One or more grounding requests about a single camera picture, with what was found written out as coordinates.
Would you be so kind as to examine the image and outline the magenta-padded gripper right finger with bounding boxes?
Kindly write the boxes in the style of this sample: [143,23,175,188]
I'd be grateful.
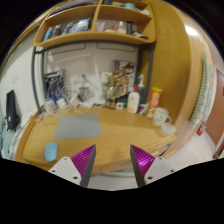
[129,144,176,188]

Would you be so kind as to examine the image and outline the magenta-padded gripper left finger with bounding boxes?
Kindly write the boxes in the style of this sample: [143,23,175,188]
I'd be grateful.
[48,143,97,189]

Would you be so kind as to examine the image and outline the light blue computer mouse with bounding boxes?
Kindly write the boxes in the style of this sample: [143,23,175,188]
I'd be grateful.
[44,142,59,163]

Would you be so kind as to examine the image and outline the grey mouse pad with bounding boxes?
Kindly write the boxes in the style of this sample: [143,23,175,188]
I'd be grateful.
[54,113,103,140]

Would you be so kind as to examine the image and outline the clear plastic container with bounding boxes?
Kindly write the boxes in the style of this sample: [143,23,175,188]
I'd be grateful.
[160,122,177,136]

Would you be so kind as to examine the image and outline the white mug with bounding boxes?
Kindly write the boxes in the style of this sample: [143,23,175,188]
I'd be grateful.
[152,107,173,127]

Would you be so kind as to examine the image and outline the red yellow snack canister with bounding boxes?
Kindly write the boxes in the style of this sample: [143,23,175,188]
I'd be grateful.
[146,86,164,119]

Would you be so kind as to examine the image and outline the white bottle with red cap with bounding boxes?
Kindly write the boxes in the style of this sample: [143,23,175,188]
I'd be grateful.
[126,84,141,114]

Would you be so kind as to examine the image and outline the teal blanket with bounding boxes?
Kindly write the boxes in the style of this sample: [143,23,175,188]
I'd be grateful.
[0,113,17,158]

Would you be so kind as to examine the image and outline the dark metal cup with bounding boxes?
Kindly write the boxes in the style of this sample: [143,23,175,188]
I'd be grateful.
[78,87,90,103]

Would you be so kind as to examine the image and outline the blue spray bottle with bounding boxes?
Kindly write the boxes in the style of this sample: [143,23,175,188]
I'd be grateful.
[137,73,148,105]

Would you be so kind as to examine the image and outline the black backpack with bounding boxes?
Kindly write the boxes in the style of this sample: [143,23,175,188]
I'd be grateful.
[5,89,20,131]

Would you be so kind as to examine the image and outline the brown figurine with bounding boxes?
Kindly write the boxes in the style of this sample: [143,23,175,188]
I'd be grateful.
[105,74,129,109]

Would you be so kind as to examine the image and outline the wooden shelf unit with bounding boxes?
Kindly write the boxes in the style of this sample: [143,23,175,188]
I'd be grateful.
[33,0,158,50]

